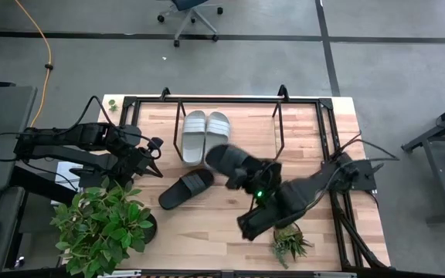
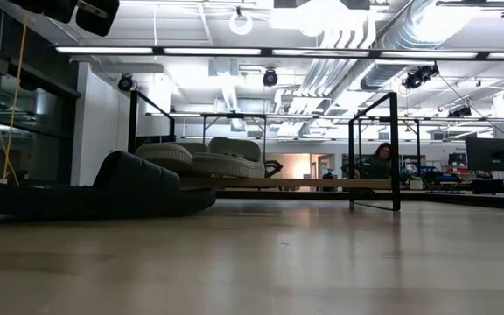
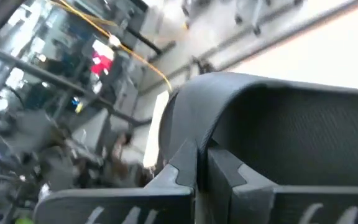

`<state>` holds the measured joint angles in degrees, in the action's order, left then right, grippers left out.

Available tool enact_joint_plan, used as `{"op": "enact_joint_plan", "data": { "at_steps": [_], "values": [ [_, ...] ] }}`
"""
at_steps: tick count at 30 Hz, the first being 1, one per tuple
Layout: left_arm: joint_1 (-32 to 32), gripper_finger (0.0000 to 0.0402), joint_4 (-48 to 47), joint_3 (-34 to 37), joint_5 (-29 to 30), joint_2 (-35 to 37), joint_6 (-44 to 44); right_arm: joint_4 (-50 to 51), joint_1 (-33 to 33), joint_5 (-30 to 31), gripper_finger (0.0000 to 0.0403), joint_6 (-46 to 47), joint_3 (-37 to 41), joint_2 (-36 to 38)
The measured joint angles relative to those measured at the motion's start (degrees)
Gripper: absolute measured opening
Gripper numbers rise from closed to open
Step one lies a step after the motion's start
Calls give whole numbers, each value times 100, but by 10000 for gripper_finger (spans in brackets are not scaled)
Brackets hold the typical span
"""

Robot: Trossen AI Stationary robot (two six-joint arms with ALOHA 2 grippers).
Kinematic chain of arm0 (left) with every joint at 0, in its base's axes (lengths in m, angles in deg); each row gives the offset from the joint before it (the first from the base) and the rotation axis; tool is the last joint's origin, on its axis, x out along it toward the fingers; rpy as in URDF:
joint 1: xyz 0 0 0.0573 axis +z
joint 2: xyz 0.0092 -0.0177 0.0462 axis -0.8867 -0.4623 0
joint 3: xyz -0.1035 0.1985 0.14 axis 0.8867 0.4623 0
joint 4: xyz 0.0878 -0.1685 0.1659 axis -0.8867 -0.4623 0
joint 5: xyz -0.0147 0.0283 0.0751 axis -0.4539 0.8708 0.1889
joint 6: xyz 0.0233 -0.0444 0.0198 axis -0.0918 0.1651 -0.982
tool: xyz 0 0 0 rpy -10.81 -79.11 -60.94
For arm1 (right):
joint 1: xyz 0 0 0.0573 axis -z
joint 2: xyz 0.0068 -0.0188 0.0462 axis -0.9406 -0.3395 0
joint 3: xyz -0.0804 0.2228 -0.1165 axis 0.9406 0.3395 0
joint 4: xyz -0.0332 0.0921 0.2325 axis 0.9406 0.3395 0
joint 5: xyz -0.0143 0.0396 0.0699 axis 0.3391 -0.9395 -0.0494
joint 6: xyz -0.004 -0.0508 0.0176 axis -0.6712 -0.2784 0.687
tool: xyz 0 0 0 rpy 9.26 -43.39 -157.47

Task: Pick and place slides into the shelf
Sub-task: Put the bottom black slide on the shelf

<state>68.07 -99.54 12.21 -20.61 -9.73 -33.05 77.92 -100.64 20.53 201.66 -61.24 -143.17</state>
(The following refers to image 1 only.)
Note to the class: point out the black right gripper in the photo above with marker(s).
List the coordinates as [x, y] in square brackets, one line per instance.
[267, 177]

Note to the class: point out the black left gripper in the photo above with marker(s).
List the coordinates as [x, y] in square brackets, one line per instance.
[141, 160]

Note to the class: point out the black rubber slide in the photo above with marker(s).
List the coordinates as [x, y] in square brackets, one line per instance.
[185, 189]
[226, 158]

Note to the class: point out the white rubber slide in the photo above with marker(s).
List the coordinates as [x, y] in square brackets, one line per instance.
[193, 139]
[218, 131]

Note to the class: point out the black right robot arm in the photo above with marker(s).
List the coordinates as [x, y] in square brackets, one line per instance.
[303, 197]

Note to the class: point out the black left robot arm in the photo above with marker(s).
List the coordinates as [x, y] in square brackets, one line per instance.
[72, 137]

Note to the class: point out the small green leaf sprig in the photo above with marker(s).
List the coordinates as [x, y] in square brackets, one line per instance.
[112, 105]

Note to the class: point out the large leafy potted plant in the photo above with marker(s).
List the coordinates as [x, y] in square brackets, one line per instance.
[99, 228]

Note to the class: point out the small succulent in black pot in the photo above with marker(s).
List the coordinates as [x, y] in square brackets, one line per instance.
[288, 241]

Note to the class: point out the white sheet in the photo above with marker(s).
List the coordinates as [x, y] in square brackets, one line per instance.
[66, 173]

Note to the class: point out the grey desk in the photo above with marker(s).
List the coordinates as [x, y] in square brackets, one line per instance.
[2, 135]

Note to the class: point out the office chair with grey base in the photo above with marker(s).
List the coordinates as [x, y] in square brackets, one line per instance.
[187, 4]

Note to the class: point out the black metal table frame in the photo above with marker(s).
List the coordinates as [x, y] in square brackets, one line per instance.
[226, 99]

